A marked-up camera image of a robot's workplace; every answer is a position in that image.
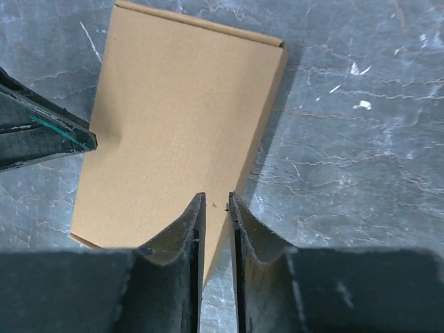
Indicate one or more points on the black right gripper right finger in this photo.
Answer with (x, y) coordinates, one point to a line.
(280, 287)

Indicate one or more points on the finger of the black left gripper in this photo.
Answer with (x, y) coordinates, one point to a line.
(34, 129)

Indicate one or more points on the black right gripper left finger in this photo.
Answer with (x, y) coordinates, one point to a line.
(156, 287)

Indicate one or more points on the brown cardboard express box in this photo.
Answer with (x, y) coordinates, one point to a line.
(180, 108)

